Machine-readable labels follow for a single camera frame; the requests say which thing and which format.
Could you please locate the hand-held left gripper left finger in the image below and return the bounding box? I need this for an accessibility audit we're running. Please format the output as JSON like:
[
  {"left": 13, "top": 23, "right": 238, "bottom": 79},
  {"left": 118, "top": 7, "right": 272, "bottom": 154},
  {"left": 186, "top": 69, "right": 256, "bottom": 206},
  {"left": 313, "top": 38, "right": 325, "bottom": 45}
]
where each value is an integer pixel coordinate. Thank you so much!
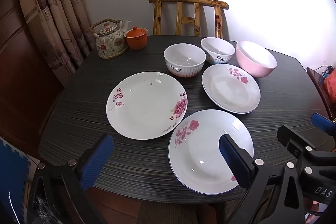
[{"left": 29, "top": 134, "right": 114, "bottom": 224}]

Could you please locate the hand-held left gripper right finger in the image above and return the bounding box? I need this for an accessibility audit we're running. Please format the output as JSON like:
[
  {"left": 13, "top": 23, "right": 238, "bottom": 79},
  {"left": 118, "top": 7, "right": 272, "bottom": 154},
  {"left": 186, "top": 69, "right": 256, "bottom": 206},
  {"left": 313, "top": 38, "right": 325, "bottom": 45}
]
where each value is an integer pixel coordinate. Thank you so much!
[{"left": 219, "top": 134, "right": 306, "bottom": 224}]

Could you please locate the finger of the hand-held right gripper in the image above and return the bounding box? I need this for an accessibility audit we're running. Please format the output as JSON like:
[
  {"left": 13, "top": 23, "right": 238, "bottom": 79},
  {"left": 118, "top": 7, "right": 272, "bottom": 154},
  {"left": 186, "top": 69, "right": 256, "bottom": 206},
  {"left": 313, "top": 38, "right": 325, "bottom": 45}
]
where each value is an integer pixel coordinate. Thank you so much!
[
  {"left": 311, "top": 112, "right": 336, "bottom": 136},
  {"left": 277, "top": 124, "right": 317, "bottom": 159}
]

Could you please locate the white red-flower plate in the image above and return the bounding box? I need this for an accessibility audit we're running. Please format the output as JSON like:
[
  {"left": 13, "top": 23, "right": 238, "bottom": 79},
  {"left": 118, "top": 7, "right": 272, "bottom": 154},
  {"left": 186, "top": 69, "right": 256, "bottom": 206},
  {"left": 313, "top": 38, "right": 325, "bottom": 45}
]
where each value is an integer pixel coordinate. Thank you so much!
[
  {"left": 202, "top": 64, "right": 261, "bottom": 114},
  {"left": 168, "top": 109, "right": 254, "bottom": 193}
]

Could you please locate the large white pink-flower plate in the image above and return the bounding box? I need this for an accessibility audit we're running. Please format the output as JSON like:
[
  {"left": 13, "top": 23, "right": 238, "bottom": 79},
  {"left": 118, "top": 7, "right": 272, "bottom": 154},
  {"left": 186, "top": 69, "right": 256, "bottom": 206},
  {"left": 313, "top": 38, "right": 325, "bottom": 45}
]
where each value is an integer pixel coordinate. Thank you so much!
[{"left": 106, "top": 71, "right": 188, "bottom": 140}]

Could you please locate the white ribbed bowl pink base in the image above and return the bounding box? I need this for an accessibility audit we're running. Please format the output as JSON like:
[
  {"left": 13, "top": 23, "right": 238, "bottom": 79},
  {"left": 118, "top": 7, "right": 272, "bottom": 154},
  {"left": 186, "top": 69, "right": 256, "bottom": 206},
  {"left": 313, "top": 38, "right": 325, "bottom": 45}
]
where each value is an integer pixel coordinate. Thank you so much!
[{"left": 163, "top": 43, "right": 207, "bottom": 79}]

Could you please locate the white bowl blue base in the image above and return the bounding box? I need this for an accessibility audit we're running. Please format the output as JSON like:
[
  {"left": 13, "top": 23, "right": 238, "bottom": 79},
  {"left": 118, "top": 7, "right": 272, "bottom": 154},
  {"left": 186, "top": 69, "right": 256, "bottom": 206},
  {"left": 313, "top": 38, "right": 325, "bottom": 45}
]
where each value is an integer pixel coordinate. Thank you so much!
[{"left": 201, "top": 37, "right": 236, "bottom": 65}]

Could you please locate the red bag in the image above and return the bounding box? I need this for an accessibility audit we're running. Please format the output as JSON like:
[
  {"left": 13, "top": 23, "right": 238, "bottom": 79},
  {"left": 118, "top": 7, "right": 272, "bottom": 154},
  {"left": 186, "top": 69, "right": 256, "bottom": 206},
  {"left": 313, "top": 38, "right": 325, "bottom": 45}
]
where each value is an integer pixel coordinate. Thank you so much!
[{"left": 323, "top": 74, "right": 336, "bottom": 109}]

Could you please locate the blue foam mat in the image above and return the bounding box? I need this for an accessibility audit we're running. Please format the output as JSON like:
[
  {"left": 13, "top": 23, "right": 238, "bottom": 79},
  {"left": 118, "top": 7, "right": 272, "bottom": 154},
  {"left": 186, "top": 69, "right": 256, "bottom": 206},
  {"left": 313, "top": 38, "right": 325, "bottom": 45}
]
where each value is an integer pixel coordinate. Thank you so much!
[{"left": 0, "top": 136, "right": 33, "bottom": 224}]

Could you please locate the floral ceramic teapot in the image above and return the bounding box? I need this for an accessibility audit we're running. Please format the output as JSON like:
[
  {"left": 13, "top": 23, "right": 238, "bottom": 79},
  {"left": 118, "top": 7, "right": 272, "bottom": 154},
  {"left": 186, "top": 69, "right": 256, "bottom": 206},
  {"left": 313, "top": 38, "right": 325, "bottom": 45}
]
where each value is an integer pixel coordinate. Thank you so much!
[{"left": 89, "top": 18, "right": 131, "bottom": 59}]

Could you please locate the orange lidded cup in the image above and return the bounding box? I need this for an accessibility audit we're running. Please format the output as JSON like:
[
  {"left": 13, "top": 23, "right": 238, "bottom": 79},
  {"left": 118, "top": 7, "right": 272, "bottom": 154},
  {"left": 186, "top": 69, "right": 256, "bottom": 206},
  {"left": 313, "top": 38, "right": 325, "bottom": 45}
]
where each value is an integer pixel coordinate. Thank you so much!
[{"left": 124, "top": 26, "right": 148, "bottom": 50}]

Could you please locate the light wooden chair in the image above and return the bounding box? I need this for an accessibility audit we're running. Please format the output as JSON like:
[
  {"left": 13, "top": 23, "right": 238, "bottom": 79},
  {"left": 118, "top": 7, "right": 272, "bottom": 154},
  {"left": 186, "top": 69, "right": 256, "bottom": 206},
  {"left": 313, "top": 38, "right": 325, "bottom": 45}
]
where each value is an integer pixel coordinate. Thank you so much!
[{"left": 148, "top": 0, "right": 230, "bottom": 39}]

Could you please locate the beige patterned curtain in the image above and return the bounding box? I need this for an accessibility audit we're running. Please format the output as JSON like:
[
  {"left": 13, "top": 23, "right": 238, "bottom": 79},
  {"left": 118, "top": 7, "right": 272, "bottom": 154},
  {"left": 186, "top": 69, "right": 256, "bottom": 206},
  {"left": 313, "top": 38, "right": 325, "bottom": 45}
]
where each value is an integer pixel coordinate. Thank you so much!
[{"left": 16, "top": 0, "right": 96, "bottom": 77}]

